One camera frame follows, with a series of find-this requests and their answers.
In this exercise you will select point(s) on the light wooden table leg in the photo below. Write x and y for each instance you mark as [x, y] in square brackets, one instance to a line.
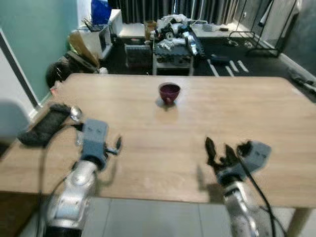
[297, 222]

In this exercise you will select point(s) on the dark striped curtain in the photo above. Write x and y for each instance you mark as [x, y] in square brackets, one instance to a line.
[197, 9]

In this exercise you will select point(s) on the brown paper bag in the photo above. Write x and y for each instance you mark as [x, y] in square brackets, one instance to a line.
[85, 47]

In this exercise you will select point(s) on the black metal rack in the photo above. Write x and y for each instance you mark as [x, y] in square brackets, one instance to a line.
[252, 34]

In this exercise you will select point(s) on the cluttered grey cart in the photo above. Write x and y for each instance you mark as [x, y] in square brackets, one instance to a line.
[173, 49]

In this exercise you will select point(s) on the white cabinet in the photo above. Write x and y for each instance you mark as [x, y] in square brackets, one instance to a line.
[106, 37]

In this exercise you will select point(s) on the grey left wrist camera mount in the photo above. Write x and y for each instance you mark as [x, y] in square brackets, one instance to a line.
[94, 136]

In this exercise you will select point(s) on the black bag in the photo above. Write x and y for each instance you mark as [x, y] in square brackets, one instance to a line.
[61, 71]

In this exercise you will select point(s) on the black fabric pouch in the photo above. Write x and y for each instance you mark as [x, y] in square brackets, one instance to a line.
[44, 126]

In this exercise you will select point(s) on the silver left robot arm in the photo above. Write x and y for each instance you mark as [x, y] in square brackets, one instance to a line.
[74, 192]

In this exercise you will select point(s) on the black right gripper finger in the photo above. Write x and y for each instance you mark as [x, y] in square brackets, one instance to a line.
[230, 154]
[210, 151]

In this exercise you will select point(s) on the silver metal spoon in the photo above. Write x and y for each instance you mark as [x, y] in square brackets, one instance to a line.
[75, 113]

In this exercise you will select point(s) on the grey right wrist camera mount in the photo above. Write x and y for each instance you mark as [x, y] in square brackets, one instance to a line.
[256, 155]

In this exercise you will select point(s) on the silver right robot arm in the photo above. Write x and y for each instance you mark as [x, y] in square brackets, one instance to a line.
[242, 207]

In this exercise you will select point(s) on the maroon bowl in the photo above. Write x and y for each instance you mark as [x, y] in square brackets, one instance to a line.
[169, 92]

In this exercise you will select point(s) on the black plastic crate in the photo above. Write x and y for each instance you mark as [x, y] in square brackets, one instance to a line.
[138, 55]

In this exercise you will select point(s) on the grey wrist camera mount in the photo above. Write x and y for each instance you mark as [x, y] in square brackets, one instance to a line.
[94, 136]
[256, 155]

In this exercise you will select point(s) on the blue bag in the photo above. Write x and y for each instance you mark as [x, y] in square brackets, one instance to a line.
[100, 11]

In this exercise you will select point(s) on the black and white shoe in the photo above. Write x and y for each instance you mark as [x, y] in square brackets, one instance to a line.
[302, 80]

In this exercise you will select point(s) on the dark blue flat object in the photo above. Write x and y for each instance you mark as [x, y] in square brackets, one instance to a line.
[220, 59]

